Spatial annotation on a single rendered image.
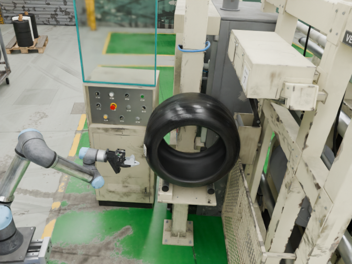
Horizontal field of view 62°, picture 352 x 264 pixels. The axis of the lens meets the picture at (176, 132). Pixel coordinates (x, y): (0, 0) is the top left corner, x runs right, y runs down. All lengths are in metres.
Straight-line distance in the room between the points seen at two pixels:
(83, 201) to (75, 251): 0.57
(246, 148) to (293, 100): 0.92
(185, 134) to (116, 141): 0.71
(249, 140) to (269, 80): 0.84
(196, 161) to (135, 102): 0.70
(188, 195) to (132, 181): 0.91
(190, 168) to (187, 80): 0.58
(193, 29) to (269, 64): 0.67
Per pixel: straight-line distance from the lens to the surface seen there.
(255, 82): 1.19
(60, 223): 2.93
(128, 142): 2.45
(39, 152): 1.59
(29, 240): 1.91
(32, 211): 3.12
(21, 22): 7.71
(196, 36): 1.74
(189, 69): 1.79
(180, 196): 1.90
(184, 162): 1.97
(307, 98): 1.17
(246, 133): 1.95
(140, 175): 2.64
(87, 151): 1.83
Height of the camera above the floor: 2.11
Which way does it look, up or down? 31 degrees down
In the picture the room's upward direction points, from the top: 3 degrees clockwise
